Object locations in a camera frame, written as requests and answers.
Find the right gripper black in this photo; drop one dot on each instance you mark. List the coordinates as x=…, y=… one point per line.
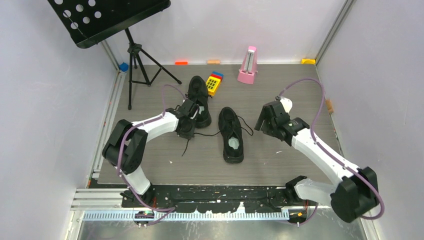
x=264, y=127

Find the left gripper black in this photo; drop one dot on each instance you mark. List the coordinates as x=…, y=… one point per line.
x=190, y=134

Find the black shoelace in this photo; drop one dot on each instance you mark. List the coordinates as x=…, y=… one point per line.
x=251, y=133

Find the black shoe with laces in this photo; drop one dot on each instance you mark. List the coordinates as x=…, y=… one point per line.
x=231, y=130

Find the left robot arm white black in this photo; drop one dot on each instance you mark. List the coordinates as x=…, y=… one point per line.
x=126, y=144

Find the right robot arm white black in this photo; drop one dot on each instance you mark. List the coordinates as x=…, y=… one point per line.
x=353, y=191

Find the black shoe tied left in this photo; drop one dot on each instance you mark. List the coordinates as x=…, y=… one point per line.
x=198, y=93

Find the yellow toy block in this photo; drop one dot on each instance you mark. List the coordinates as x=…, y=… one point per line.
x=212, y=84

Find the pink metronome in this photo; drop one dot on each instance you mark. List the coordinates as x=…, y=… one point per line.
x=248, y=69

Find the tan wooden block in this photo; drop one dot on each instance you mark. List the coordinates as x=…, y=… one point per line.
x=213, y=61

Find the brown block right edge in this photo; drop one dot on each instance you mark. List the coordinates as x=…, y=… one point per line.
x=329, y=106

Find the yellow block in corner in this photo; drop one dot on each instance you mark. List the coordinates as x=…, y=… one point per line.
x=308, y=61

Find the blue block in corner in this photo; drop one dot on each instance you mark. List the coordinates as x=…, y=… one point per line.
x=123, y=67

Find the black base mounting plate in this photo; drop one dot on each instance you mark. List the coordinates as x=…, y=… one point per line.
x=218, y=199

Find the black music stand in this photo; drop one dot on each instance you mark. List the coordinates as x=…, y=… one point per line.
x=90, y=22

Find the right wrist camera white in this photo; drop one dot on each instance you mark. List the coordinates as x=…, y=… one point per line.
x=287, y=104

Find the orange block at wall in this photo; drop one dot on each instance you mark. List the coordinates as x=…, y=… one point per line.
x=181, y=63

